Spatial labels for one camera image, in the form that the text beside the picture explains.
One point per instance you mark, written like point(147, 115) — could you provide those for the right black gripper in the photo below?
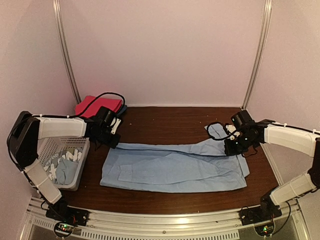
point(229, 151)

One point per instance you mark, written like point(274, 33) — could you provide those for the folded pink cloth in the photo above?
point(112, 104)

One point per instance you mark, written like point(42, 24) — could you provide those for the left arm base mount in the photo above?
point(62, 212)

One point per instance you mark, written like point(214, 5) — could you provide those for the left aluminium corner post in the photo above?
point(64, 49)

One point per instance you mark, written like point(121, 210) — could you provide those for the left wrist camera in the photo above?
point(114, 125)

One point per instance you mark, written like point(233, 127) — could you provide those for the blue printed garment in basket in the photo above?
point(61, 167)

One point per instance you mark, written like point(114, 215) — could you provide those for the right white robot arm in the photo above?
point(294, 154)

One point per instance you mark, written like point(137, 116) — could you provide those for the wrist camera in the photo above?
point(232, 131)
point(114, 125)

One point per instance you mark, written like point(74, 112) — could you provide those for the white plastic laundry basket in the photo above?
point(50, 146)

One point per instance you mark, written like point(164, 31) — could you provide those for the light blue shirt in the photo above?
point(201, 167)

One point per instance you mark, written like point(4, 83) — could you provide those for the folded dark blue cloth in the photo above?
point(122, 110)

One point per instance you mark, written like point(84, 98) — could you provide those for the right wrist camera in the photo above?
point(232, 131)

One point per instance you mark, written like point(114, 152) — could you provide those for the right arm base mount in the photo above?
point(260, 213)

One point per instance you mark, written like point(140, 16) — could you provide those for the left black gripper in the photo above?
point(113, 143)

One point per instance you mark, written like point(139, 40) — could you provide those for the aluminium front rail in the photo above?
point(219, 225)

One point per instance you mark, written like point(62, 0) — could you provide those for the aluminium corner post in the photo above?
point(64, 49)
point(263, 35)

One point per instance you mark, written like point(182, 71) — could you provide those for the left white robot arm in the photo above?
point(30, 131)

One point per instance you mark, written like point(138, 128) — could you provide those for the right aluminium corner post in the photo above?
point(263, 35)

